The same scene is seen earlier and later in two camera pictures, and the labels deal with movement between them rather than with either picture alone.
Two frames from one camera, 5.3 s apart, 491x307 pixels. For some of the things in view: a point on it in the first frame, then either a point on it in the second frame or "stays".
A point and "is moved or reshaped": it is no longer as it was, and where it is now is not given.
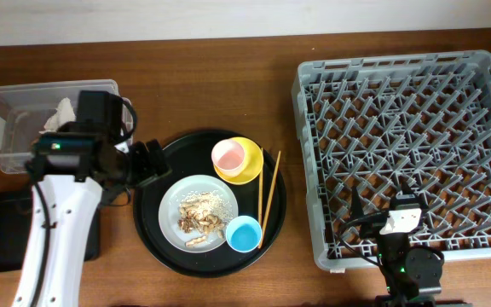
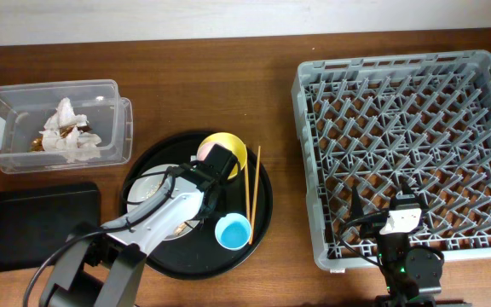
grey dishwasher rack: (443, 124) stays
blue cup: (243, 234) is moved or reshaped
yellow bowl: (253, 164) -> (229, 141)
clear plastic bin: (10, 116) stays
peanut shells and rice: (202, 213) -> (153, 190)
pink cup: (228, 157) -> (204, 149)
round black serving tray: (220, 211) is moved or reshaped
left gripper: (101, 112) -> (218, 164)
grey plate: (170, 206) -> (144, 184)
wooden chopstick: (269, 200) -> (255, 195)
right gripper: (356, 207) stays
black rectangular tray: (2, 229) stays
